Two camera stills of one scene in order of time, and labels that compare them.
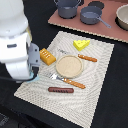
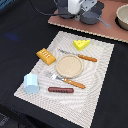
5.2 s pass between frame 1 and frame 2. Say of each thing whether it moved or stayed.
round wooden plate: stayed
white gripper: moved
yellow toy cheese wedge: stayed
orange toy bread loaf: stayed
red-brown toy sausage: stayed
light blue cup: moved
